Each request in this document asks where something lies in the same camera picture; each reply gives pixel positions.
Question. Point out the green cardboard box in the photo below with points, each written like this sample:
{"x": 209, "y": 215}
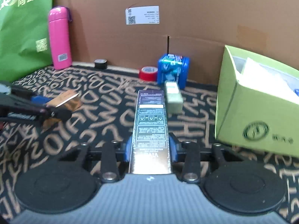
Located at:
{"x": 252, "y": 116}

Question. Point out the brown cardboard sheet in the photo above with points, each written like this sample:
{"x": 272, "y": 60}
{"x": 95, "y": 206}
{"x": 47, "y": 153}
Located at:
{"x": 186, "y": 9}

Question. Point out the white shipping label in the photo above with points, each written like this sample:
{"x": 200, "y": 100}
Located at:
{"x": 142, "y": 15}

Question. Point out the shiny copper packet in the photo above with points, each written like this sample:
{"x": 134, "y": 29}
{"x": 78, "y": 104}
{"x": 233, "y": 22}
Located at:
{"x": 69, "y": 101}

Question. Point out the pale green small box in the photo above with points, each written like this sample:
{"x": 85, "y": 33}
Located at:
{"x": 173, "y": 98}

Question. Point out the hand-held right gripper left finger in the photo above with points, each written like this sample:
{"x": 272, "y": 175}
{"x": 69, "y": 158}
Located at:
{"x": 129, "y": 149}

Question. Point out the white plastic bag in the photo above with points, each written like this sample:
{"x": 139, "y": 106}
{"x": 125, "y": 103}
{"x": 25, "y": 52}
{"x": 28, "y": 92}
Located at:
{"x": 261, "y": 77}

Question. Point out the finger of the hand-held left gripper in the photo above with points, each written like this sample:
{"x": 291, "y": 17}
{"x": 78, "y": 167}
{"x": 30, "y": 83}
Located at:
{"x": 35, "y": 112}
{"x": 25, "y": 94}

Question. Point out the black tape roll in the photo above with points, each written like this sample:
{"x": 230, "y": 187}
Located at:
{"x": 101, "y": 64}

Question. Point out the blue tissue packet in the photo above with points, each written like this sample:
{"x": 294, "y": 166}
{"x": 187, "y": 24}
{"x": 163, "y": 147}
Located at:
{"x": 172, "y": 71}

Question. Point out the dark long carton box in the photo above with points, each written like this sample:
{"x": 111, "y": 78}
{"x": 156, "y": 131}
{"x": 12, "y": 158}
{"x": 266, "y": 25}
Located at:
{"x": 150, "y": 130}

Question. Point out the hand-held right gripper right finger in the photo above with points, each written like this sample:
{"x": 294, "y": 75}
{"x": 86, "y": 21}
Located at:
{"x": 173, "y": 148}

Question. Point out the red tape roll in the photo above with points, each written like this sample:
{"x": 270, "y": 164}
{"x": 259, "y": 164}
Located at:
{"x": 148, "y": 73}

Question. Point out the green tote bag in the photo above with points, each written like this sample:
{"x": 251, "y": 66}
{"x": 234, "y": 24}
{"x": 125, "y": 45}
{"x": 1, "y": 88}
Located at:
{"x": 23, "y": 32}

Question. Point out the pink water bottle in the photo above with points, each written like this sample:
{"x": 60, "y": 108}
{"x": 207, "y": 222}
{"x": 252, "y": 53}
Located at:
{"x": 60, "y": 39}

